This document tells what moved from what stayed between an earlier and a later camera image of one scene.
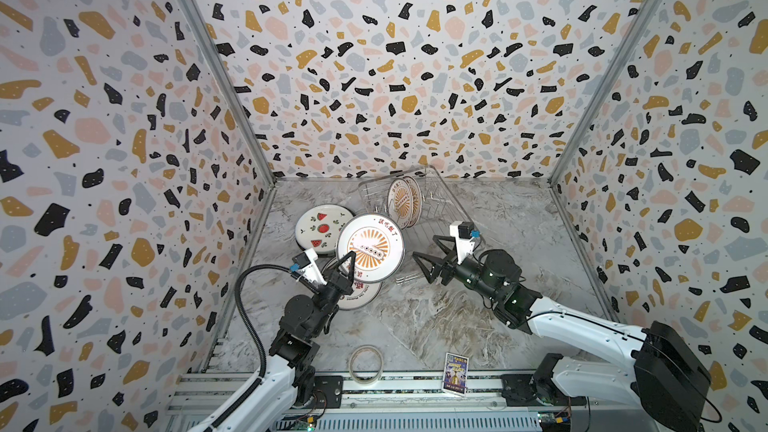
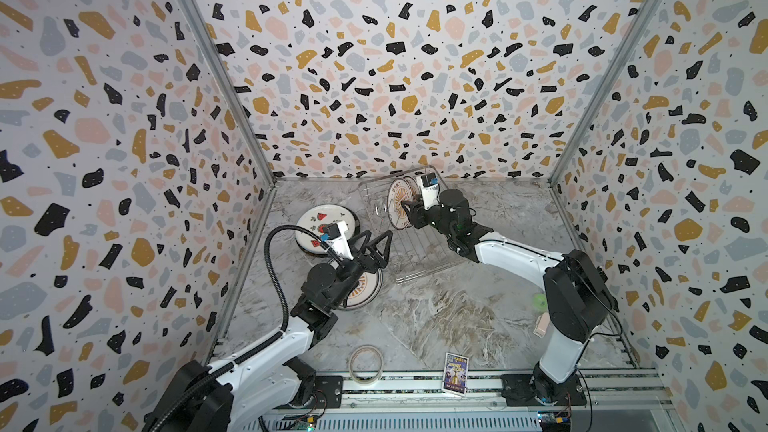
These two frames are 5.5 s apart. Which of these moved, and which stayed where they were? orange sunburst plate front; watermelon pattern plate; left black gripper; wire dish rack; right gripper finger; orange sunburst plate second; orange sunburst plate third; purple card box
Moved: right gripper finger; left black gripper; orange sunburst plate front
Stayed: purple card box; orange sunburst plate second; orange sunburst plate third; wire dish rack; watermelon pattern plate
